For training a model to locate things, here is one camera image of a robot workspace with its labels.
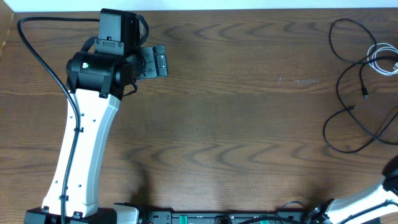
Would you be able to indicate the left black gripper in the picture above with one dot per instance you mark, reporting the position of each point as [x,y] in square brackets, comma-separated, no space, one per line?
[155,66]

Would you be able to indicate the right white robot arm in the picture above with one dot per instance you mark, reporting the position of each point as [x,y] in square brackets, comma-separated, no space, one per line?
[369,204]

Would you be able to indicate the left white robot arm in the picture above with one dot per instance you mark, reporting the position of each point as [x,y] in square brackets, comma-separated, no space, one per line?
[97,81]

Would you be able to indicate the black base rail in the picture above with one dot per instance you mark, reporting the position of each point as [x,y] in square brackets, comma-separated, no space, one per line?
[248,217]

